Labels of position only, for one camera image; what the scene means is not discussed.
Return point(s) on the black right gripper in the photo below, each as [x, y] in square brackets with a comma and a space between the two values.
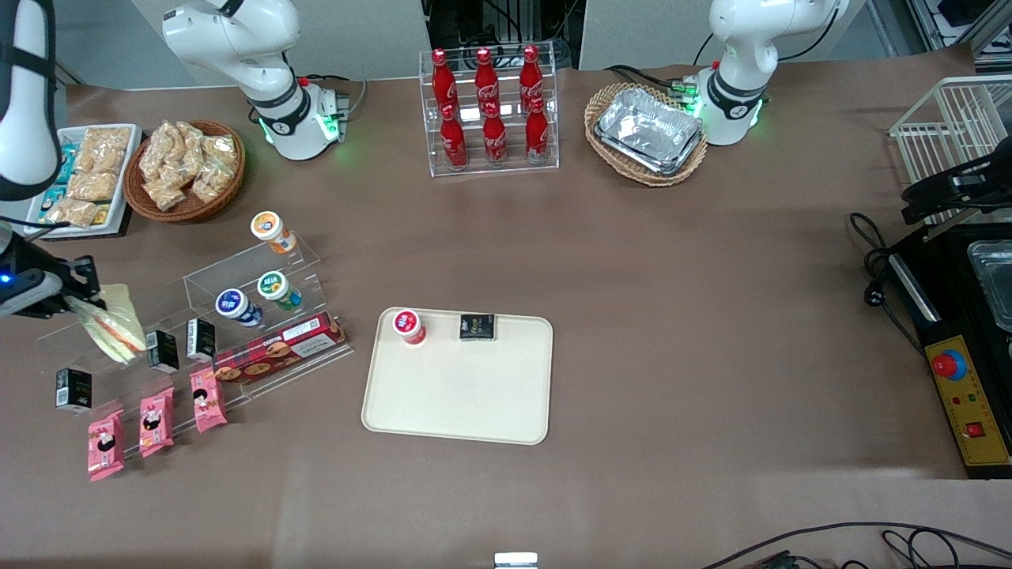
[32, 288]

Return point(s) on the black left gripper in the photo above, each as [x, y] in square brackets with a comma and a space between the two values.
[974, 182]

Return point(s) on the triangle sandwich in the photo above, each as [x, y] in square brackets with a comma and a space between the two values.
[118, 332]

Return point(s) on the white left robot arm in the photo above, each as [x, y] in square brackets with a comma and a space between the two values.
[735, 32]

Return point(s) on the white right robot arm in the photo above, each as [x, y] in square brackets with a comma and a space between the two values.
[237, 39]

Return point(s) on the clear machine tray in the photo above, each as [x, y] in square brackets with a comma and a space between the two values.
[992, 284]

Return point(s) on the aluminium foil tray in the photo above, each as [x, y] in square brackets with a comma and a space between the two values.
[672, 167]
[644, 122]

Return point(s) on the beige plastic serving tray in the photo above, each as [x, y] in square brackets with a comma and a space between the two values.
[458, 395]

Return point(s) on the small yellow snack pack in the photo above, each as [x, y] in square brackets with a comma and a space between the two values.
[101, 216]

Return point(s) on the small blue snack pack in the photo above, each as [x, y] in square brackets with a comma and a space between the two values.
[69, 152]
[50, 204]
[67, 174]

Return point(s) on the small black carton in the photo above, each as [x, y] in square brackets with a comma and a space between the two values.
[477, 327]
[163, 352]
[73, 390]
[201, 340]

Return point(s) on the black sealing machine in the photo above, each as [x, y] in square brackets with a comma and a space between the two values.
[945, 308]

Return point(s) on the clear bag of crackers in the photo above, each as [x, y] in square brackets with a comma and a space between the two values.
[209, 183]
[156, 150]
[190, 142]
[221, 150]
[164, 194]

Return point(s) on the dark brown wicker basket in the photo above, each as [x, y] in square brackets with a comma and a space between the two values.
[190, 212]

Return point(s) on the white rectangular dish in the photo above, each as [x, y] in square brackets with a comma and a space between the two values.
[130, 158]

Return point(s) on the blue cap gum bottle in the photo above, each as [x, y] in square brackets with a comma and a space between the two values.
[232, 303]

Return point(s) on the pink cartoon snack pack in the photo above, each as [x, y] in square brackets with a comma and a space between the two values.
[208, 400]
[106, 446]
[156, 422]

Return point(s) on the clear acrylic stepped stand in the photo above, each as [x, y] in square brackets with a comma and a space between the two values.
[237, 269]

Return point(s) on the red emergency stop button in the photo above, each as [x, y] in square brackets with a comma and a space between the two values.
[947, 364]

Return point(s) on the green cap gum bottle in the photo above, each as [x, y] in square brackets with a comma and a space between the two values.
[274, 286]

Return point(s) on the orange cap gum bottle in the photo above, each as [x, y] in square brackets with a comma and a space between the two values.
[269, 227]

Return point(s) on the red tartan shortbread box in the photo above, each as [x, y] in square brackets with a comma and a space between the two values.
[277, 349]

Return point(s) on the yellow control panel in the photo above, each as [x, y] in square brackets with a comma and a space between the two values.
[976, 403]

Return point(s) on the light tan wicker basket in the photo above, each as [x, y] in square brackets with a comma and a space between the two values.
[609, 162]

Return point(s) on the red cap gum bottle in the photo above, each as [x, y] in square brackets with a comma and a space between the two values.
[408, 325]

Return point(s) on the red cola bottle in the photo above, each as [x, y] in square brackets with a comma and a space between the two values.
[537, 133]
[530, 75]
[495, 138]
[454, 142]
[485, 77]
[441, 79]

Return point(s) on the clear acrylic bottle rack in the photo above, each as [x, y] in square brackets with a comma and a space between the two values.
[514, 162]

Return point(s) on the small white metal block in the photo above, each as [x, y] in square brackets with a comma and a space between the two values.
[515, 561]

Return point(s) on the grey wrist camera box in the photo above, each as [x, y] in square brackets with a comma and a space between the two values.
[28, 294]

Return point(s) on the grey metal frame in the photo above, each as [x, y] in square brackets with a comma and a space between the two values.
[949, 24]

